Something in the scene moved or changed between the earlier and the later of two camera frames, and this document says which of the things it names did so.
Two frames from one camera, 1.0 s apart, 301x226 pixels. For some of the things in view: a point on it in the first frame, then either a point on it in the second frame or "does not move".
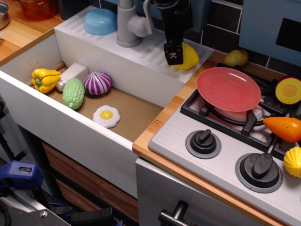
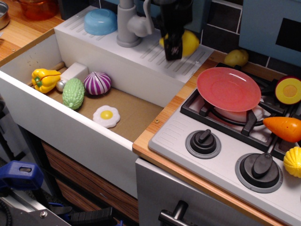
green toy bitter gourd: [73, 93] does not move
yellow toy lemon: [191, 58] -> [190, 42]
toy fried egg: [106, 116] does not move
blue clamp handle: [21, 175] does not move
